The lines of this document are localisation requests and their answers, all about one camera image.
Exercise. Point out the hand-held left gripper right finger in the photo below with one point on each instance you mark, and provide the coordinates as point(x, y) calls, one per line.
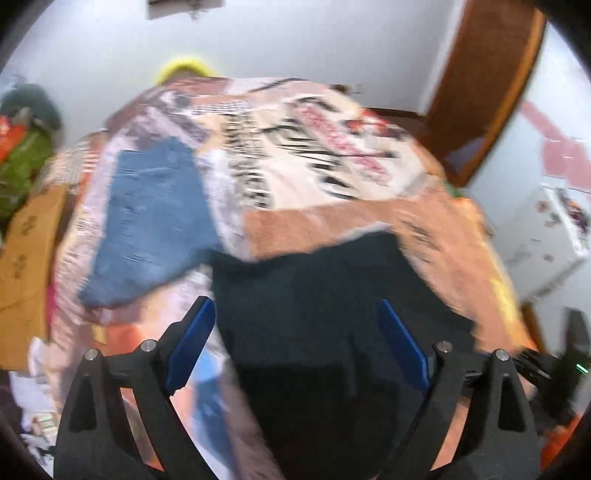
point(404, 341)

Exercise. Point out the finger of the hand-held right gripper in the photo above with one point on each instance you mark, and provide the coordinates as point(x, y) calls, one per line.
point(533, 364)

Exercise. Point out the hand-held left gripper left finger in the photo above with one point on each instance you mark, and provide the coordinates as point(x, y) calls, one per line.
point(191, 341)

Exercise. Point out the black pants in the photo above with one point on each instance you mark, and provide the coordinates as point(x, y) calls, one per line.
point(323, 314)

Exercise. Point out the blue jeans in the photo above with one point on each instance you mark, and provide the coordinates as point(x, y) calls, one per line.
point(152, 221)

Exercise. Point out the wooden board with flower cutouts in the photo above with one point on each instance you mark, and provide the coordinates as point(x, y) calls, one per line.
point(27, 258)

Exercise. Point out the printed blanket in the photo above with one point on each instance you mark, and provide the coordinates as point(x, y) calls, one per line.
point(286, 152)

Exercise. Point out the green cloth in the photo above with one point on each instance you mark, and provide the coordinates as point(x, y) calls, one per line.
point(21, 170)

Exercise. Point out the yellow pillow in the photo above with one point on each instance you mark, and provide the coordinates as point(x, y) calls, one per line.
point(184, 71)

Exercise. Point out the brown wooden door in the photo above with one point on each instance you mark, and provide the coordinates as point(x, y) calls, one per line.
point(485, 83)

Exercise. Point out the orange box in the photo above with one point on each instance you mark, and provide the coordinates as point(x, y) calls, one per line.
point(8, 136)

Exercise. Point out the grey pillow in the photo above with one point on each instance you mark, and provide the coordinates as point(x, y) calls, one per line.
point(27, 104)

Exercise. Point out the pink wall sticker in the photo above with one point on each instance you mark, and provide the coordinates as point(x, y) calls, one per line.
point(563, 147)

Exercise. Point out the dark wall fixture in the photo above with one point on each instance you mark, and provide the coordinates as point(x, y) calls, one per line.
point(184, 8)

